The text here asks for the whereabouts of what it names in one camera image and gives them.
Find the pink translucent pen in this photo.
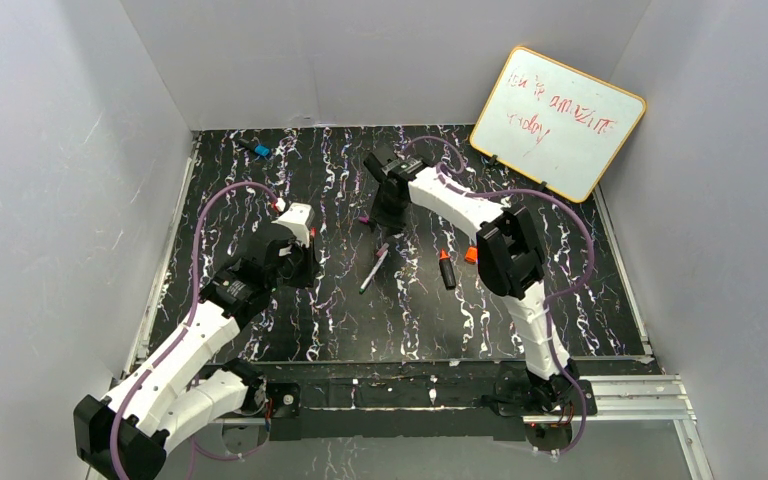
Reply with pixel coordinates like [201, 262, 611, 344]
[375, 243, 390, 258]

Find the white green-tipped pen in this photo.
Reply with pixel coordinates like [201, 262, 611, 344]
[359, 254, 386, 294]

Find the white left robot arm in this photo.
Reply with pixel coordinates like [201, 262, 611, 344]
[73, 214, 319, 479]

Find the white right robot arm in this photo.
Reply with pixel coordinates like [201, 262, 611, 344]
[363, 147, 587, 411]

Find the blue pen cap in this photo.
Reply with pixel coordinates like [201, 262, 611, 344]
[254, 145, 271, 158]

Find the black orange highlighter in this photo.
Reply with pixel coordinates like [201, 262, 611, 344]
[438, 250, 457, 290]

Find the orange highlighter cap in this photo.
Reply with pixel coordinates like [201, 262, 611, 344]
[464, 246, 478, 265]

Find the yellow-framed whiteboard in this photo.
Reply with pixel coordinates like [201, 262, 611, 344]
[469, 46, 647, 203]

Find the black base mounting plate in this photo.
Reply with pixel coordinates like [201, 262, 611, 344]
[221, 357, 597, 442]

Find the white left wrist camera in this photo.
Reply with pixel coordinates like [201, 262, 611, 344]
[275, 202, 314, 248]

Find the aluminium rail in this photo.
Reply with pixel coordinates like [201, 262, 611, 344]
[523, 374, 698, 424]

